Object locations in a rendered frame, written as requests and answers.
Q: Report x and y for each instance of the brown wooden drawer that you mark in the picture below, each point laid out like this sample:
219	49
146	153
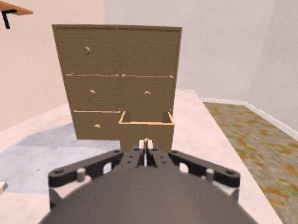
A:
161	46
145	92
106	89
88	50
97	124
156	126

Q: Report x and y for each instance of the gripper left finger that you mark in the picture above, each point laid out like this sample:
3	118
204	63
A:
63	180

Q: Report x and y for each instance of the brown wooden chest of drawers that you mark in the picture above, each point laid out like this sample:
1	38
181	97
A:
116	28

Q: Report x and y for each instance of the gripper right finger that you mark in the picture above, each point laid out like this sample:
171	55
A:
223	177

